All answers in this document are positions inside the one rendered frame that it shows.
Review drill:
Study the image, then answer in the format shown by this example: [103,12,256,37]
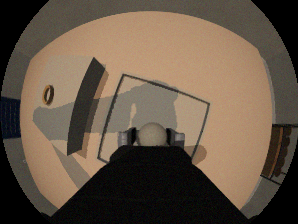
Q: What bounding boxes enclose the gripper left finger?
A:
[117,127,136,148]

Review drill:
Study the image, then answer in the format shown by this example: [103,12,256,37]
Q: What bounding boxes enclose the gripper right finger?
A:
[166,128,185,149]

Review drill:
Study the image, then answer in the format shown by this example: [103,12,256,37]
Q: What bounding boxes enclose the grey ball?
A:
[138,122,167,146]

